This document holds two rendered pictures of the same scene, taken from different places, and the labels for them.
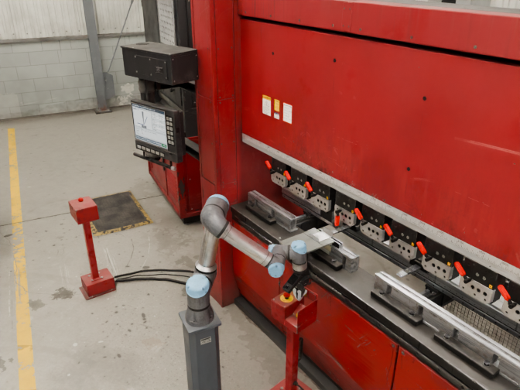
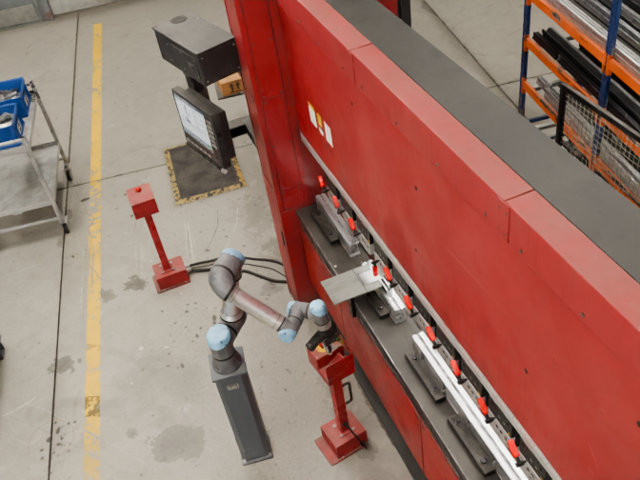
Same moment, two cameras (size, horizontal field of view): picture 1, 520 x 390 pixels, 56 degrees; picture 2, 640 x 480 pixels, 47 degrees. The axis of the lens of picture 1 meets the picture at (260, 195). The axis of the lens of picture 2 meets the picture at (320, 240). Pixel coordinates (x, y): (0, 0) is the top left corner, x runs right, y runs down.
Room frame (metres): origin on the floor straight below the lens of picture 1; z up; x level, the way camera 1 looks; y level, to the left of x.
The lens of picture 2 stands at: (-0.08, -1.02, 3.61)
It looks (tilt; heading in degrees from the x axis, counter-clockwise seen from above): 41 degrees down; 19
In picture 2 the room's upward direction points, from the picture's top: 10 degrees counter-clockwise
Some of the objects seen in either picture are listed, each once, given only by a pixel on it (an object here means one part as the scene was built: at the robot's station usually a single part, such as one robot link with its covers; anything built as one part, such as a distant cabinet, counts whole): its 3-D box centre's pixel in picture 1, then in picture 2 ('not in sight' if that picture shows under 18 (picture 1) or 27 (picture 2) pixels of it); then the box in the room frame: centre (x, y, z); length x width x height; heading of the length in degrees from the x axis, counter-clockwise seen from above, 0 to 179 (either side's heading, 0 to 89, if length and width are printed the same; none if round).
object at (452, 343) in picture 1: (465, 353); (470, 444); (1.67, -0.91, 0.89); 0.30 x 0.05 x 0.03; 35
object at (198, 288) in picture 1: (198, 290); (220, 340); (2.05, 0.32, 0.94); 0.13 x 0.12 x 0.14; 172
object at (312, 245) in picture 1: (306, 242); (350, 284); (2.44, -0.27, 1.00); 0.26 x 0.18 x 0.01; 125
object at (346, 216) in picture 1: (350, 206); (389, 257); (2.38, -0.49, 1.26); 0.15 x 0.09 x 0.17; 35
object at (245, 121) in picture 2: (183, 151); (244, 139); (3.44, 0.57, 1.17); 0.40 x 0.24 x 0.07; 35
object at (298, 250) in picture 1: (298, 251); (318, 311); (2.11, -0.19, 1.14); 0.09 x 0.08 x 0.11; 82
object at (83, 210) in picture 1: (90, 246); (155, 237); (3.33, 1.35, 0.41); 0.25 x 0.20 x 0.83; 125
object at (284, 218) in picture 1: (271, 210); (337, 224); (2.98, -0.08, 0.92); 0.50 x 0.06 x 0.10; 35
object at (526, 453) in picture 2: not in sight; (540, 462); (1.39, -1.17, 1.26); 0.15 x 0.09 x 0.17; 35
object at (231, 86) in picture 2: not in sight; (230, 79); (4.39, 0.99, 1.04); 0.30 x 0.26 x 0.12; 25
